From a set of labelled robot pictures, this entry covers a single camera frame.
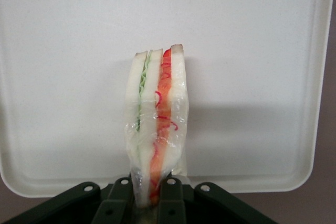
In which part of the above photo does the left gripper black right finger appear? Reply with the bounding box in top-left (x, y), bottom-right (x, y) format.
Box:
top-left (157, 177), bottom-right (279, 224)

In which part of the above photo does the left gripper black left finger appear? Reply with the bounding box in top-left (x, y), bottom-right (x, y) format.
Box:
top-left (0, 177), bottom-right (140, 224)

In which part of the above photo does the beige plastic tray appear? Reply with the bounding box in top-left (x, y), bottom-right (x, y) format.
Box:
top-left (0, 0), bottom-right (334, 200)

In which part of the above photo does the triangular sandwich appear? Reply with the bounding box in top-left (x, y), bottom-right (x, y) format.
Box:
top-left (123, 43), bottom-right (190, 208)

